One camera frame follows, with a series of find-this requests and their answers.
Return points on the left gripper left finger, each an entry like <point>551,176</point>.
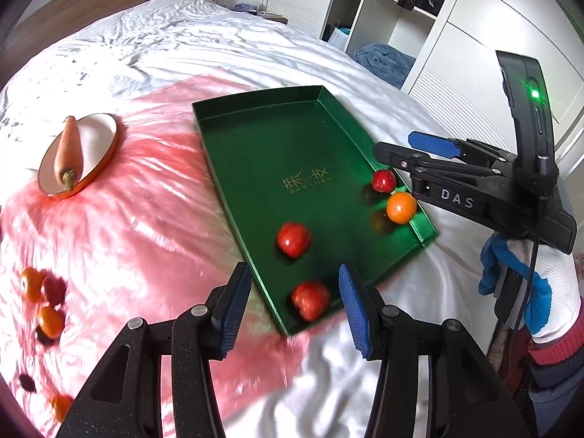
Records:
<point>122,396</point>

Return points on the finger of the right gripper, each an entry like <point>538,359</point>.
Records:
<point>467,150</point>
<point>419,162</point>

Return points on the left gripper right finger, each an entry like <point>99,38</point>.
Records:
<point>466,396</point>

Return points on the red apple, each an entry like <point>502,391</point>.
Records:
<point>384,181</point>
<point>53,291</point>
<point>294,239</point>
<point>311,300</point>

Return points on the smooth orange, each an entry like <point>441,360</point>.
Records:
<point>401,207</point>

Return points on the red apple back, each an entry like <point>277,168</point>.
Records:
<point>53,291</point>

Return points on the red striped sleeve forearm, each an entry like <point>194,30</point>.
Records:
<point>546,381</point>

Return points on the blue white gloved right hand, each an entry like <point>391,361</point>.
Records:
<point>555,302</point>

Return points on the large front mandarin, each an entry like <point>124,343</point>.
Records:
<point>60,405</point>

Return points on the lone dark plum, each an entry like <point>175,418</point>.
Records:
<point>27,383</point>

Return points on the blue folded towel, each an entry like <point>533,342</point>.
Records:
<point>385,62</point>

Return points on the middle small orange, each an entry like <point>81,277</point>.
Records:
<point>51,322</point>

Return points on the green rectangular tray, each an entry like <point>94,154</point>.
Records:
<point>295,154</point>

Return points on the white wardrobe shelving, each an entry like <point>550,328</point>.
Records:
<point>456,75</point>

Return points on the white bed duvet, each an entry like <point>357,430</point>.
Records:
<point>314,384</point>

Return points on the back left mandarin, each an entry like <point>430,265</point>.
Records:
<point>32,282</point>

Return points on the pink plastic sheet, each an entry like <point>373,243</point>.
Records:
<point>148,237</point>

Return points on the orange carrot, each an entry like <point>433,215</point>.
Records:
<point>68,161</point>

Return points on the orange rimmed white plate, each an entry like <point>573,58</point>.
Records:
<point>99,135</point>

